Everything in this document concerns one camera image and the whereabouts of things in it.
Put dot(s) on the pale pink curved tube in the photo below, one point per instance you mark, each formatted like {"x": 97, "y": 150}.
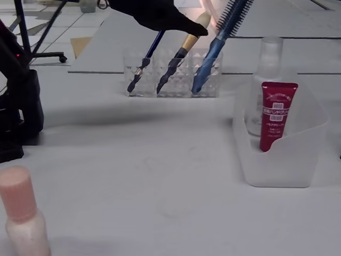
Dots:
{"x": 206, "y": 6}

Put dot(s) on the translucent grey-green cup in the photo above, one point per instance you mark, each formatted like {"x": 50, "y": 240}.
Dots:
{"x": 88, "y": 8}

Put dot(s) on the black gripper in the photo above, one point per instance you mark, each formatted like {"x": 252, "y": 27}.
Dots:
{"x": 170, "y": 16}

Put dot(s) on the dark blue eyeliner pencil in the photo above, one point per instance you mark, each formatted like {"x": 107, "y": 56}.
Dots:
{"x": 152, "y": 48}

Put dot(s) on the frosted plastic bin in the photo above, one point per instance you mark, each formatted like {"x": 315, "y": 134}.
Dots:
{"x": 279, "y": 165}

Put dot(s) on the red hand cream tube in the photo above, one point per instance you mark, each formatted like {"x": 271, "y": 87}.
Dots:
{"x": 277, "y": 112}

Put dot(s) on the clear acrylic organizer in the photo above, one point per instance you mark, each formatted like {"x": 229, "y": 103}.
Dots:
{"x": 152, "y": 80}

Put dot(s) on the clear spray bottle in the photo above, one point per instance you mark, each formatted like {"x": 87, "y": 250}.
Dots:
{"x": 270, "y": 61}

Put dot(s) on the blue round hairbrush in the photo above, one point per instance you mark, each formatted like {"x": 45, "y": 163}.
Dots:
{"x": 218, "y": 45}

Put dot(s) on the brown cardboard piece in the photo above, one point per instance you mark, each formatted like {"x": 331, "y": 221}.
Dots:
{"x": 80, "y": 45}

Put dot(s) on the black wheeled stand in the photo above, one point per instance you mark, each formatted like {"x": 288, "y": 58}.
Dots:
{"x": 22, "y": 26}

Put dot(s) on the pink bottle with ribbed cap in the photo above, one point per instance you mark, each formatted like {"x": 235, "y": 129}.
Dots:
{"x": 18, "y": 192}

